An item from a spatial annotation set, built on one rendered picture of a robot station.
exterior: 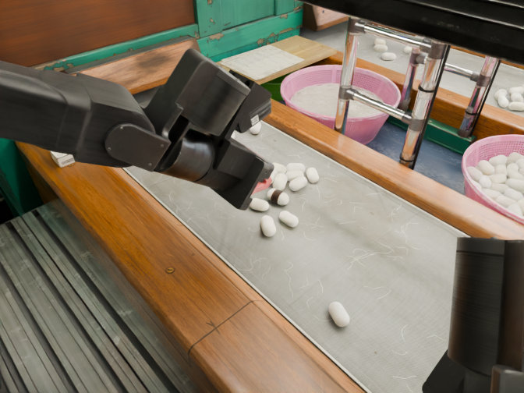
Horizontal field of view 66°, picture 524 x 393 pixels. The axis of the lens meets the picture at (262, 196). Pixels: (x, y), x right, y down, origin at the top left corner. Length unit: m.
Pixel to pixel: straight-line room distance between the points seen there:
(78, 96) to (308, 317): 0.35
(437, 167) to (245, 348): 0.60
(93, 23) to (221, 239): 0.52
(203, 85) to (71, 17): 0.53
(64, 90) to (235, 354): 0.31
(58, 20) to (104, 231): 0.43
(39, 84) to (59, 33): 0.53
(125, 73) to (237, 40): 0.34
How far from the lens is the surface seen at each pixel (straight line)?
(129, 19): 0.95
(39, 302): 0.70
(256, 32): 1.14
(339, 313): 0.51
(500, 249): 0.20
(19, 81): 0.37
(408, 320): 0.55
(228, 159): 0.45
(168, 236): 0.59
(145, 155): 0.39
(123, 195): 0.68
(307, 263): 0.58
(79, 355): 0.63
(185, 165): 0.43
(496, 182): 0.82
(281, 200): 0.65
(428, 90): 0.68
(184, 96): 0.40
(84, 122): 0.37
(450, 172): 0.92
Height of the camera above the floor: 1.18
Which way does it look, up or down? 41 degrees down
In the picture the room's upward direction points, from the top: straight up
